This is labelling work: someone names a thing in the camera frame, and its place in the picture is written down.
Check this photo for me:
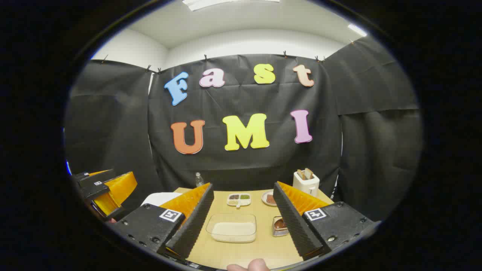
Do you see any white divided grain dish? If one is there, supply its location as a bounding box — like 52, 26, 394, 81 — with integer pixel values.
227, 193, 252, 208

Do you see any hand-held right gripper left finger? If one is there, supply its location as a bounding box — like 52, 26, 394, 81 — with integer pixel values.
113, 183, 215, 261

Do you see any white toaster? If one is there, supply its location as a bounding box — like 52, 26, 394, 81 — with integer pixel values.
293, 171, 320, 198

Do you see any black backdrop cloth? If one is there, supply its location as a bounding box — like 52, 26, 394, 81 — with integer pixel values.
64, 36, 424, 222

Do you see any ceiling light panel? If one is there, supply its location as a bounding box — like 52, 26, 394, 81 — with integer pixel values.
183, 0, 281, 11
347, 24, 368, 37

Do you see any white round plate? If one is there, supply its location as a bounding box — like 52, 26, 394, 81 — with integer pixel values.
261, 190, 279, 207

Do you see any wire chopstick holder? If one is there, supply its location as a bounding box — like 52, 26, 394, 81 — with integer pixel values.
272, 216, 290, 238

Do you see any white rice cooker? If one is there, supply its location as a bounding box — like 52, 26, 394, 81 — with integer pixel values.
141, 192, 183, 207

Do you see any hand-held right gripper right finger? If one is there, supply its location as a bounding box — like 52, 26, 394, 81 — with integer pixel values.
273, 181, 377, 261

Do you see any clear plastic rice container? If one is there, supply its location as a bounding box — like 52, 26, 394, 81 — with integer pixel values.
206, 213, 257, 243

